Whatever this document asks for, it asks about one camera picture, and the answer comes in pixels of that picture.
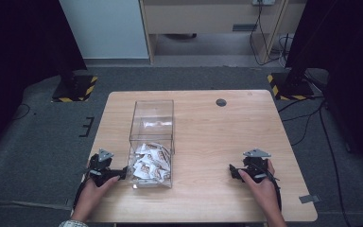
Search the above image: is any black hanging power cable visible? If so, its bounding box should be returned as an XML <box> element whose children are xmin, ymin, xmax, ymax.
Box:
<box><xmin>249</xmin><ymin>2</ymin><xmax>287</xmax><ymax>67</ymax></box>

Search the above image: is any striped black stand base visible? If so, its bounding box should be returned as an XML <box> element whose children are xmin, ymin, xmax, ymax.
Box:
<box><xmin>51</xmin><ymin>74</ymin><xmax>99</xmax><ymax>103</ymax></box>
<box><xmin>267</xmin><ymin>72</ymin><xmax>316</xmax><ymax>101</ymax></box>

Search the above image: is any grey tape piece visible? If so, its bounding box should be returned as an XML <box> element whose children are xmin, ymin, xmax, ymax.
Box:
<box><xmin>298</xmin><ymin>194</ymin><xmax>322</xmax><ymax>204</ymax></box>

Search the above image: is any thin black floor cable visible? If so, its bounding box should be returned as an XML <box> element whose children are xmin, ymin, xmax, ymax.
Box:
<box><xmin>11</xmin><ymin>103</ymin><xmax>32</xmax><ymax>121</ymax></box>

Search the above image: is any black curtain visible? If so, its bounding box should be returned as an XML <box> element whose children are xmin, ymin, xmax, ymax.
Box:
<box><xmin>0</xmin><ymin>0</ymin><xmax>88</xmax><ymax>162</ymax></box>
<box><xmin>285</xmin><ymin>0</ymin><xmax>363</xmax><ymax>183</ymax></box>

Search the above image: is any person's left hand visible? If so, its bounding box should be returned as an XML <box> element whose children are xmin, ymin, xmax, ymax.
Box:
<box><xmin>73</xmin><ymin>175</ymin><xmax>121</xmax><ymax>213</ymax></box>

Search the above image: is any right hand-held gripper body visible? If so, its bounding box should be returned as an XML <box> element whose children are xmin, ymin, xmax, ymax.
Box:
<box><xmin>241</xmin><ymin>148</ymin><xmax>272</xmax><ymax>184</ymax></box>

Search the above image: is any white cabinet panel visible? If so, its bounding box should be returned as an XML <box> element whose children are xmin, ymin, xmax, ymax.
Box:
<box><xmin>59</xmin><ymin>0</ymin><xmax>150</xmax><ymax>61</ymax></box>

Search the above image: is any black metal stand post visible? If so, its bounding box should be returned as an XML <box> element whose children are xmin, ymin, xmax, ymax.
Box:
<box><xmin>285</xmin><ymin>46</ymin><xmax>310</xmax><ymax>89</ymax></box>
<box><xmin>60</xmin><ymin>67</ymin><xmax>77</xmax><ymax>93</ymax></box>

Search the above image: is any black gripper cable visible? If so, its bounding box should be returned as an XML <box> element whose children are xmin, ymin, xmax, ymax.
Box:
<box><xmin>266</xmin><ymin>169</ymin><xmax>284</xmax><ymax>212</ymax></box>
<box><xmin>72</xmin><ymin>178</ymin><xmax>91</xmax><ymax>211</ymax></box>

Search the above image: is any clear plastic box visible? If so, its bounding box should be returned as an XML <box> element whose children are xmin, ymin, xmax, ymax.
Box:
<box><xmin>128</xmin><ymin>99</ymin><xmax>175</xmax><ymax>190</ymax></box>

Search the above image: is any pile of white packets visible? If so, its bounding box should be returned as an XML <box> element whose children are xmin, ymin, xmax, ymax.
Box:
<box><xmin>131</xmin><ymin>142</ymin><xmax>172</xmax><ymax>184</ymax></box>

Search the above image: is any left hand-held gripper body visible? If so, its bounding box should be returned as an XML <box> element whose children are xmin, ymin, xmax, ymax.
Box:
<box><xmin>87</xmin><ymin>148</ymin><xmax>118</xmax><ymax>187</ymax></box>

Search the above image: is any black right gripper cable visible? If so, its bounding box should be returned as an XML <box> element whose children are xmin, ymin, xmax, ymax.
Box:
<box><xmin>266</xmin><ymin>169</ymin><xmax>284</xmax><ymax>212</ymax></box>

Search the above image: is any person's right hand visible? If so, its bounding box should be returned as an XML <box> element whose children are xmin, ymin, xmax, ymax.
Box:
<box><xmin>237</xmin><ymin>159</ymin><xmax>282</xmax><ymax>212</ymax></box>

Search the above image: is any black floor tape mark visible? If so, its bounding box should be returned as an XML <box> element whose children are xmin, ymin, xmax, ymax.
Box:
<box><xmin>78</xmin><ymin>115</ymin><xmax>95</xmax><ymax>138</ymax></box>

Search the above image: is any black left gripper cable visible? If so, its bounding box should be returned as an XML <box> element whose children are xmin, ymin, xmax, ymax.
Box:
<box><xmin>72</xmin><ymin>178</ymin><xmax>91</xmax><ymax>211</ymax></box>

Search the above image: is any long black floor cable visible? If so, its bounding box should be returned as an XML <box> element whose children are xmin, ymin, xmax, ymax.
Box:
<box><xmin>319</xmin><ymin>102</ymin><xmax>351</xmax><ymax>227</ymax></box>

